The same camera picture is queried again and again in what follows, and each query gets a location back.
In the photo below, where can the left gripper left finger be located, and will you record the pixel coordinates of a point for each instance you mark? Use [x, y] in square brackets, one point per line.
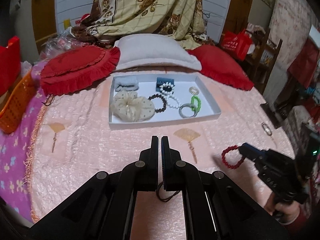
[148, 167]

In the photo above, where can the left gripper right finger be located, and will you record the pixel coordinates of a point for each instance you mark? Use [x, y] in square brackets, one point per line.
[171, 172]

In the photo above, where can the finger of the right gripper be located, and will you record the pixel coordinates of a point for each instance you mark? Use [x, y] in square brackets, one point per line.
[250, 152]

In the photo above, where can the cream dotted scrunchie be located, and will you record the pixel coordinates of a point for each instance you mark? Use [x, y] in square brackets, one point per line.
[129, 107]

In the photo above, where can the grey fluffy hair scrunchie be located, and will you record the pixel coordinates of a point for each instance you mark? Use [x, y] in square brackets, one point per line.
[126, 83]

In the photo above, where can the dark blue hair claw clip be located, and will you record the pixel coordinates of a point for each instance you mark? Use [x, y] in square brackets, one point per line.
[161, 81]

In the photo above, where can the right hand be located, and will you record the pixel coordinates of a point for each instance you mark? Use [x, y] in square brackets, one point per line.
[290, 211]

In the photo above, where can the pink quilted bedspread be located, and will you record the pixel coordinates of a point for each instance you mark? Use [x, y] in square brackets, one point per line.
[84, 178]

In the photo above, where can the white shallow cardboard tray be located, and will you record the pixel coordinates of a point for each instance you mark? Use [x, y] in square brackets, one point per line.
[187, 100]

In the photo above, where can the red cushion right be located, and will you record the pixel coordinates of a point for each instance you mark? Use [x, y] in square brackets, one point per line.
[219, 66]

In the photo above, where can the wooden chair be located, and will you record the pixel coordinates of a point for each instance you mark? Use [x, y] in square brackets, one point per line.
[260, 63]

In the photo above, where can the red shopping bag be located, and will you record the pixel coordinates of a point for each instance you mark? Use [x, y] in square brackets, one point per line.
[236, 45]

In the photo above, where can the white pillow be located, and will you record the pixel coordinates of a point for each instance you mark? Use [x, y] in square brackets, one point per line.
[153, 50]

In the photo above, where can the red frilled cushion left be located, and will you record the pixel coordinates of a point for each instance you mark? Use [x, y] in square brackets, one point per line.
[78, 69]

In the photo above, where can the purple floral bedsheet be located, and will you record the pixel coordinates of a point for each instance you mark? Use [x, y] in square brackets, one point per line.
[15, 151]

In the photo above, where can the orange plastic basket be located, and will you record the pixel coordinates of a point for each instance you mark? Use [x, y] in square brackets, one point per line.
[16, 104]

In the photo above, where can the clear plastic bag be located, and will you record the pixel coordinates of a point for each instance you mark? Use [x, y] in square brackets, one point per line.
[59, 44]

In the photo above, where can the floral beige checked blanket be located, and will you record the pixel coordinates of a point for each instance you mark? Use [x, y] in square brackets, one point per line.
[110, 20]

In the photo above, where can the red box in basket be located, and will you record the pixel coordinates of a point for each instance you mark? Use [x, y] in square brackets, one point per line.
[10, 65]

